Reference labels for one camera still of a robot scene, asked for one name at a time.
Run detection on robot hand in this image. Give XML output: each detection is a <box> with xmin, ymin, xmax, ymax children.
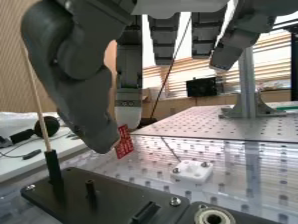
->
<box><xmin>19</xmin><ymin>0</ymin><xmax>298</xmax><ymax>155</ymax></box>

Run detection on red circuit board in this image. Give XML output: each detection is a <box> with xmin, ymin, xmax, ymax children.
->
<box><xmin>114</xmin><ymin>123</ymin><xmax>136</xmax><ymax>160</ymax></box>

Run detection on thin stick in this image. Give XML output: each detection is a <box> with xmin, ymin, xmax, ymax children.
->
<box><xmin>20</xmin><ymin>44</ymin><xmax>55</xmax><ymax>154</ymax></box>

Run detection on black headphones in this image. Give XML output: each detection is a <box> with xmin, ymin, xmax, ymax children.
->
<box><xmin>7</xmin><ymin>115</ymin><xmax>62</xmax><ymax>145</ymax></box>

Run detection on black screen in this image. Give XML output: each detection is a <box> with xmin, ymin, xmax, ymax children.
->
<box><xmin>185</xmin><ymin>76</ymin><xmax>220</xmax><ymax>98</ymax></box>

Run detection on white desk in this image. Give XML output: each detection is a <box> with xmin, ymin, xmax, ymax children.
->
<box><xmin>0</xmin><ymin>111</ymin><xmax>92</xmax><ymax>184</ymax></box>

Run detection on white square block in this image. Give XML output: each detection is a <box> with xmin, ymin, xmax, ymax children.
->
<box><xmin>169</xmin><ymin>159</ymin><xmax>216</xmax><ymax>184</ymax></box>

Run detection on black plate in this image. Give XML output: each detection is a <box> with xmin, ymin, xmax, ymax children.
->
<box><xmin>19</xmin><ymin>149</ymin><xmax>285</xmax><ymax>224</ymax></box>

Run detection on clear box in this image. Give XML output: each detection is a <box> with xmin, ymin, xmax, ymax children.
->
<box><xmin>0</xmin><ymin>131</ymin><xmax>298</xmax><ymax>224</ymax></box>

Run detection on metal bearing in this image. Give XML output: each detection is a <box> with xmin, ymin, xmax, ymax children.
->
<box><xmin>193</xmin><ymin>206</ymin><xmax>237</xmax><ymax>224</ymax></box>

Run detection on thin black cable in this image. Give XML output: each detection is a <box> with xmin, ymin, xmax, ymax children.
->
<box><xmin>148</xmin><ymin>18</ymin><xmax>193</xmax><ymax>122</ymax></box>

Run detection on metal post with foot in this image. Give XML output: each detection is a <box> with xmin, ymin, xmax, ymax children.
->
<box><xmin>219</xmin><ymin>45</ymin><xmax>289</xmax><ymax>120</ymax></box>

